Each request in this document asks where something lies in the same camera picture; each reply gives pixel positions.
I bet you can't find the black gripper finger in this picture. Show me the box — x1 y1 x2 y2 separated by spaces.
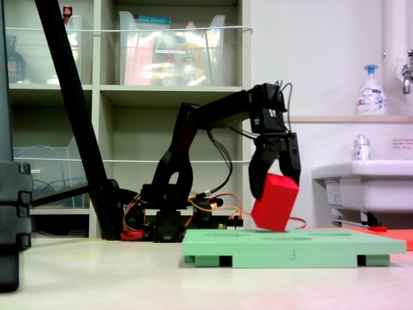
248 147 282 200
278 132 302 187

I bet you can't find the red square block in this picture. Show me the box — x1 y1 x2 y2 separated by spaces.
250 172 300 233

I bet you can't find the small clear sanitizer bottle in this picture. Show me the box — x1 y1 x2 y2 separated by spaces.
352 134 371 161

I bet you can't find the black table clamp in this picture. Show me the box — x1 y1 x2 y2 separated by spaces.
192 197 224 231

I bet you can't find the green board with holes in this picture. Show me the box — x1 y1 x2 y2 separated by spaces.
182 228 407 269

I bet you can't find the white sink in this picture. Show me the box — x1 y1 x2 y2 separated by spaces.
311 160 413 227

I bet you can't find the white pump soap bottle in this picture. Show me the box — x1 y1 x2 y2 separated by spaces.
354 63 388 116

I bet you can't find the pink capped bottle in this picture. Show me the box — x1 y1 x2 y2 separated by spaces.
182 21 203 83

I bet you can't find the large clear plastic bin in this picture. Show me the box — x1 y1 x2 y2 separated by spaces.
118 11 227 87

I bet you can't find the red flat mat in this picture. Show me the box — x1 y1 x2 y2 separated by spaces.
306 225 413 251

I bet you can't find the chrome faucet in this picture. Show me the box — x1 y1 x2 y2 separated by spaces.
399 49 413 96

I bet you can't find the beige shelf unit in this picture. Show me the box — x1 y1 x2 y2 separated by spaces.
3 0 253 240

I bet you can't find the pink folder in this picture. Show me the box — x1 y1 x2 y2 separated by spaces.
124 35 155 86

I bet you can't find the clear plastic container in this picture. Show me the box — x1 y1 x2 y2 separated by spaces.
5 14 83 86

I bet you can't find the dark glass bottle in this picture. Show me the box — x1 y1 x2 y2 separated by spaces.
5 35 26 84

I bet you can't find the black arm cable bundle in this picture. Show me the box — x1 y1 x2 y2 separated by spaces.
195 125 259 198

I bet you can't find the orange cable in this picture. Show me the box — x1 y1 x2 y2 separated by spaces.
186 192 307 231

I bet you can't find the white cord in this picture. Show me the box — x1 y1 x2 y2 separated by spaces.
13 154 257 164
5 25 254 35

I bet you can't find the red orange wire bundle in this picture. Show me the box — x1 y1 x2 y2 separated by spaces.
120 192 146 242

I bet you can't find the clear box with blue cables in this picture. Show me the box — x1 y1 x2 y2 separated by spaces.
12 135 90 209

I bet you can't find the dark grey post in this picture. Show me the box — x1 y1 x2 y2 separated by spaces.
0 0 15 163

